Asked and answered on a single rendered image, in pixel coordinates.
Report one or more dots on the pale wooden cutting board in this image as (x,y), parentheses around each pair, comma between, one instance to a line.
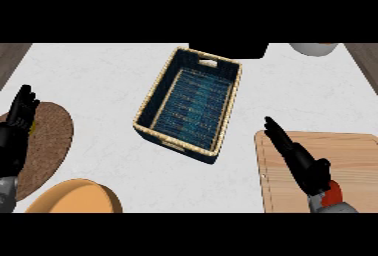
(355,166)

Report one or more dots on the small yellow item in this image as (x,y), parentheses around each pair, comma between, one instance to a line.
(33,128)

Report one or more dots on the pale grey round bowl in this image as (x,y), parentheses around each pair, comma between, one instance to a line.
(314,48)

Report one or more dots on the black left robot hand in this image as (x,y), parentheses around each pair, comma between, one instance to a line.
(14,143)

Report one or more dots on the orange round bowl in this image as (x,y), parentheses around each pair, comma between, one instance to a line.
(74,200)

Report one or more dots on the red bell pepper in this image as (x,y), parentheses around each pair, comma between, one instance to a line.
(336,194)

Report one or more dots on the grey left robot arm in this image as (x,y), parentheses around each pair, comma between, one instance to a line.
(6,195)

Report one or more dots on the dark blue wicker basket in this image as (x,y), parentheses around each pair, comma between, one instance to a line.
(192,106)

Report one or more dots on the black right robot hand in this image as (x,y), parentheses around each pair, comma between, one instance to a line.
(305,166)

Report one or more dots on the brown round woven placemat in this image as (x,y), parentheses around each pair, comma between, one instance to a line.
(49,143)

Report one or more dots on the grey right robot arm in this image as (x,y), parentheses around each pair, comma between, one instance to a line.
(331,208)

